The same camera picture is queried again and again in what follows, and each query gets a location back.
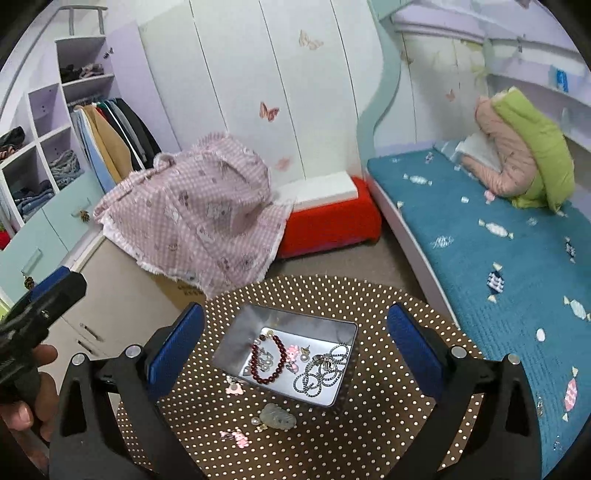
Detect pink padded jacket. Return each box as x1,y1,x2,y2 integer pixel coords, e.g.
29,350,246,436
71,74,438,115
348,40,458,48
461,95,539,197

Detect green blanket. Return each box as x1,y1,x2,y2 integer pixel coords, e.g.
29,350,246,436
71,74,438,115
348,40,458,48
491,87,576,213

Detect grey metal rail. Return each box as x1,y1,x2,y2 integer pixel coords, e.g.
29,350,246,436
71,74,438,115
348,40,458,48
0,8,106,112

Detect folded blue jeans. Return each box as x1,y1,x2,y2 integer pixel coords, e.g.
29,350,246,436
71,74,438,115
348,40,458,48
12,180,55,220

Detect lilac bed wall shelves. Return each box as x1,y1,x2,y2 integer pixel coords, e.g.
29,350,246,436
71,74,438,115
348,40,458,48
392,0,591,153

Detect dark clothes pile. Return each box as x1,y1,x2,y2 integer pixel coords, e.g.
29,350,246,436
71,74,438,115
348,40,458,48
0,126,27,160

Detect teal bunk bed frame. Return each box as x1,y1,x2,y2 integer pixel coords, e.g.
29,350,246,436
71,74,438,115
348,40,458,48
357,0,591,334

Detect blue fish print bed sheet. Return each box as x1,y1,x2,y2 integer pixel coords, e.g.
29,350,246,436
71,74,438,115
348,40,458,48
366,148,591,477

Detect brown polka dot tablecloth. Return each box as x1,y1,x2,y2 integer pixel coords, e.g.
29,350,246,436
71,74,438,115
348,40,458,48
115,275,486,480

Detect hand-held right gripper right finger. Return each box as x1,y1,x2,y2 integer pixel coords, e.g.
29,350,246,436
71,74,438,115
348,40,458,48
387,303,543,480

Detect row of hanging clothes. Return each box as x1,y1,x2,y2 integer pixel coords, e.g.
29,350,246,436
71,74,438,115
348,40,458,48
69,96,163,195

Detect grey black clothes pile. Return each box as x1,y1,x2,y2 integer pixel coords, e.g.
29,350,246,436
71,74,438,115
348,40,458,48
59,63,105,82

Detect teal drawer cabinet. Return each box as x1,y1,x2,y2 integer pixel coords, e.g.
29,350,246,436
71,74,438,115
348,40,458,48
0,159,107,302

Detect lilac shelf unit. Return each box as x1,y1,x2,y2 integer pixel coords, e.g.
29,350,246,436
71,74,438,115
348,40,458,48
0,36,116,236

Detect pink checked cloth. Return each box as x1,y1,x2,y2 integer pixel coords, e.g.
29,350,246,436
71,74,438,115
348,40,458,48
92,131,294,300

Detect cardboard box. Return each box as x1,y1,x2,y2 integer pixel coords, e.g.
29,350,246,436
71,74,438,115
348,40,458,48
152,272,209,306

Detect white foam board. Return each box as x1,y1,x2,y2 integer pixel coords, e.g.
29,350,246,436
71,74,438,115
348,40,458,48
272,170,361,211

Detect red bead bracelet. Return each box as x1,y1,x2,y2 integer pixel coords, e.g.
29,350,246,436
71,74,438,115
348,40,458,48
249,335,290,385

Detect white low cabinet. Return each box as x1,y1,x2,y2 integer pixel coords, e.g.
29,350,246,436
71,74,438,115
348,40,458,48
41,231,186,361

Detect grey metal box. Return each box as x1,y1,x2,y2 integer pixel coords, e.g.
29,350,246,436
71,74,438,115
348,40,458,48
211,303,359,408

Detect pink flower ornament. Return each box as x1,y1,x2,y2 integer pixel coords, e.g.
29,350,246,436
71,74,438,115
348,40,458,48
220,429,250,449

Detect pale jade pendant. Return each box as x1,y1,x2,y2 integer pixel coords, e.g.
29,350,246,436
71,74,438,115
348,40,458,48
259,403,294,430

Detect silver chain necklace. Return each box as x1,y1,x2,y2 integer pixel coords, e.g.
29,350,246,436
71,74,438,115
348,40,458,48
293,343,350,400

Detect white wardrobe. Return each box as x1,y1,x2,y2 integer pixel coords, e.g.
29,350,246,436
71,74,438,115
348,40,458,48
139,0,384,186

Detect white pillow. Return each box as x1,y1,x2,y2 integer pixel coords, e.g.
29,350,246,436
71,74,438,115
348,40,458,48
454,134,500,167

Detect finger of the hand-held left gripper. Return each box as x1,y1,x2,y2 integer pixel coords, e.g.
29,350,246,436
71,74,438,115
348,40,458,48
38,270,71,291
0,273,88,348

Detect folded grey clothes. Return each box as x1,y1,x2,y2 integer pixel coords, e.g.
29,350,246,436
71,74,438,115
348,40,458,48
48,150,85,190

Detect silver pearl earrings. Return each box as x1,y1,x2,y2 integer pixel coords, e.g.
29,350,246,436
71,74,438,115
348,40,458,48
253,348,276,373

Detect person's left hand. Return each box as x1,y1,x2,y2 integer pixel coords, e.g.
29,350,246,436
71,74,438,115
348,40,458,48
0,343,60,445

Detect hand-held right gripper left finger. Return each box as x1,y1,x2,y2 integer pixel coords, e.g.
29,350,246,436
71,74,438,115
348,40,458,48
48,303,206,480

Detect red stool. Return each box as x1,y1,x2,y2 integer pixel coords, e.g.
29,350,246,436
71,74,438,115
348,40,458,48
276,176,383,260

